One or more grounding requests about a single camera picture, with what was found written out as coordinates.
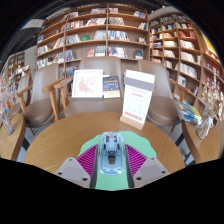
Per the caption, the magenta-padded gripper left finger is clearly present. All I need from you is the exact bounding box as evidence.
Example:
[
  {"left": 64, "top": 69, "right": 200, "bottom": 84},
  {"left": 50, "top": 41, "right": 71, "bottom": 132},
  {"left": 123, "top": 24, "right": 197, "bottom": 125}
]
[{"left": 54, "top": 143, "right": 100, "bottom": 189}]

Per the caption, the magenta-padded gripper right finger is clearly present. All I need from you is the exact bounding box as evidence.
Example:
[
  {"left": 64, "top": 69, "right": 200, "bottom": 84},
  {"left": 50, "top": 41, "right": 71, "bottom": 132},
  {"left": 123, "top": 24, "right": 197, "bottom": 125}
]
[{"left": 123, "top": 143, "right": 171, "bottom": 189}]

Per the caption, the transparent blue computer mouse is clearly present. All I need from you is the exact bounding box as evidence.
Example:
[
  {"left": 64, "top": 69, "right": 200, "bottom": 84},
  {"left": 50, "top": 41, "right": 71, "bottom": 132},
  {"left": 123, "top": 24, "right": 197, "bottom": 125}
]
[{"left": 97, "top": 131, "right": 128, "bottom": 176}]

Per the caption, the green smiley mouse pad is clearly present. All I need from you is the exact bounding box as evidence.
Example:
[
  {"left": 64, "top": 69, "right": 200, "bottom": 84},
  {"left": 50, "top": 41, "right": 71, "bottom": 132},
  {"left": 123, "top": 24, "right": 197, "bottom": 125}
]
[{"left": 79, "top": 130, "right": 158, "bottom": 192}]

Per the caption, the brown padded wooden armchair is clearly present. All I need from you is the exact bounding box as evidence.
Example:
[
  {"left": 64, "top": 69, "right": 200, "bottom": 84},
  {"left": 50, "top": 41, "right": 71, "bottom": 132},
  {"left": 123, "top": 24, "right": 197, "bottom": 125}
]
[
  {"left": 54, "top": 55, "right": 126, "bottom": 118},
  {"left": 16, "top": 63, "right": 64, "bottom": 129},
  {"left": 138, "top": 59, "right": 184, "bottom": 128}
]

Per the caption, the white sign on wooden base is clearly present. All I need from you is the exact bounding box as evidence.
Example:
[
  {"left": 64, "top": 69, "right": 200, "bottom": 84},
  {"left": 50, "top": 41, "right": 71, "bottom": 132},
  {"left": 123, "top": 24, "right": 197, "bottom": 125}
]
[{"left": 119, "top": 69, "right": 156, "bottom": 131}]

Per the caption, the stack of magazines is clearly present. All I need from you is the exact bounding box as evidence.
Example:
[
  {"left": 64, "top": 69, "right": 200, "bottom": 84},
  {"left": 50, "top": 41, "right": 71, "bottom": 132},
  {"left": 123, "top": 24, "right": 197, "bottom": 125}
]
[{"left": 176, "top": 99, "right": 203, "bottom": 124}]

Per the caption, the round wooden side table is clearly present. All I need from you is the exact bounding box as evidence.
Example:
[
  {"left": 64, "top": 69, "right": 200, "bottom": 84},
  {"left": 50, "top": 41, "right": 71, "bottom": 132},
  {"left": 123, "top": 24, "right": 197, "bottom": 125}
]
[
  {"left": 181, "top": 119, "right": 224, "bottom": 164},
  {"left": 0, "top": 113, "right": 27, "bottom": 162}
]

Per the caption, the glass vase with dried flowers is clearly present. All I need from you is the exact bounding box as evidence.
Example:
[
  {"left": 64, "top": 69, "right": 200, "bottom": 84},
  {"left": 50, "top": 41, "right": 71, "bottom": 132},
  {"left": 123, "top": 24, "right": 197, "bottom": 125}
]
[
  {"left": 0, "top": 78, "right": 18, "bottom": 136},
  {"left": 194, "top": 68, "right": 224, "bottom": 140}
]

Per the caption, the white framed picture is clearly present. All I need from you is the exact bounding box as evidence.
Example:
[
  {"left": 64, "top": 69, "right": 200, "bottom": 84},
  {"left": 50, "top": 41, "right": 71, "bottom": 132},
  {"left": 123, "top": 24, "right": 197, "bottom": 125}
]
[{"left": 71, "top": 68, "right": 104, "bottom": 99}]

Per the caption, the dark blue book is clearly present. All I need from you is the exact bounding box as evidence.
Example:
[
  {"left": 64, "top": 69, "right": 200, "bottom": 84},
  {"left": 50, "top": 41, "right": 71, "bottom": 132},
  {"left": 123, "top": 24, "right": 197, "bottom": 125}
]
[{"left": 102, "top": 75, "right": 122, "bottom": 99}]

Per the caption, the small distant bookshelf unit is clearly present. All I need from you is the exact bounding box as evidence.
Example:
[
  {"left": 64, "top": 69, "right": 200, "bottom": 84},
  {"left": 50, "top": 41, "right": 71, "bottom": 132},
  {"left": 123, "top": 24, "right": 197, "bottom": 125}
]
[{"left": 6, "top": 51, "right": 33, "bottom": 84}]

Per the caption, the wide wooden bookshelf unit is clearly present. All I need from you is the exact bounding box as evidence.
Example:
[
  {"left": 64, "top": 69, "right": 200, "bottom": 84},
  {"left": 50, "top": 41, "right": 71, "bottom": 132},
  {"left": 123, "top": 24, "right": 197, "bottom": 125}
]
[{"left": 35, "top": 3, "right": 151, "bottom": 79}]

